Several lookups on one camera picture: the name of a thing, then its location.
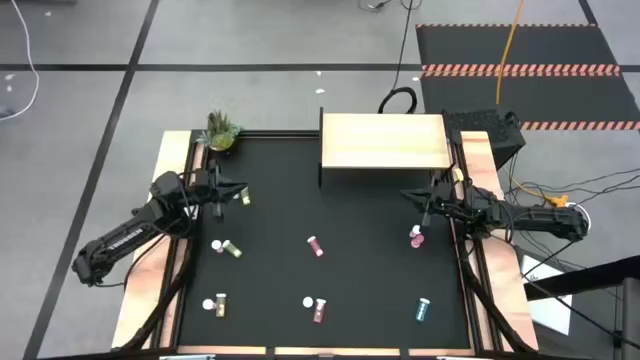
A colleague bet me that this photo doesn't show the black metal beam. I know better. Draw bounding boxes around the black metal beam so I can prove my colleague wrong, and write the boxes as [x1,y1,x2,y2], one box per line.
[523,254,640,302]

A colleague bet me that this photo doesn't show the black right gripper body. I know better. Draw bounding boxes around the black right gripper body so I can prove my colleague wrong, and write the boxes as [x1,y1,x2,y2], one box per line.
[422,169,456,229]

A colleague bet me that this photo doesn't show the wooden table side board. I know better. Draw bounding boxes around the wooden table side board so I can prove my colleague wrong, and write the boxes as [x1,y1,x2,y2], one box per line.
[452,130,540,351]
[110,130,207,350]

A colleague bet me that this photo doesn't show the black frame strut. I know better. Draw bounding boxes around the black frame strut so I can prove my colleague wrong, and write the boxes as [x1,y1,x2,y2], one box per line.
[117,238,197,351]
[455,238,539,354]

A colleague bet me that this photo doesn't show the wooden shelf black legs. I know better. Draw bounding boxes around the wooden shelf black legs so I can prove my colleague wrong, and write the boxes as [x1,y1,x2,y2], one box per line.
[318,106,454,190]

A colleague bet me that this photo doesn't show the white paper sheet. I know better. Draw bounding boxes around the white paper sheet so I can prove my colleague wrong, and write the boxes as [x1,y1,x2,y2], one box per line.
[519,253,574,337]

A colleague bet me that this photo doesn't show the yellow hanging cable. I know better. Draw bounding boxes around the yellow hanging cable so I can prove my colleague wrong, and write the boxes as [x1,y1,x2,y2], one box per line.
[494,0,559,204]

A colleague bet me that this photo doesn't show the black hanging cable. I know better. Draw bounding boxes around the black hanging cable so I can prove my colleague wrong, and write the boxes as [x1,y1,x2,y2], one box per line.
[377,0,419,115]

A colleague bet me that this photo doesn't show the potted succulent plant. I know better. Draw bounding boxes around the potted succulent plant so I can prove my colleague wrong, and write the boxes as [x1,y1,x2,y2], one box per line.
[195,109,245,153]

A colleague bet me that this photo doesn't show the black striped-edge floor mat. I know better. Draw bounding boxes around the black striped-edge floor mat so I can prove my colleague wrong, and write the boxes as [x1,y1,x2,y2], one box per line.
[415,22,621,72]
[421,69,640,132]

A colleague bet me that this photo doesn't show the white floor cable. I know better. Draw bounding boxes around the white floor cable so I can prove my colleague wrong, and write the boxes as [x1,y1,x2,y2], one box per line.
[0,0,40,122]

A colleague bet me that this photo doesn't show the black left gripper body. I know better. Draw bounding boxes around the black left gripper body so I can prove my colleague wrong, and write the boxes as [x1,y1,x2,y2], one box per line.
[192,159,224,219]

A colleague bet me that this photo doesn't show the white cable loop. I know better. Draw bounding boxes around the white cable loop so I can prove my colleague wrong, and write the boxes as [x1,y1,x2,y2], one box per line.
[569,202,594,234]

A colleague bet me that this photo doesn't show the black computer case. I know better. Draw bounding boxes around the black computer case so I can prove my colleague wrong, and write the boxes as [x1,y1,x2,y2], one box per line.
[442,107,527,171]

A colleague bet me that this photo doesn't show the grey post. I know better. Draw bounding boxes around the grey post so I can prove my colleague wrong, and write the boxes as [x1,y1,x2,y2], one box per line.
[621,277,640,360]

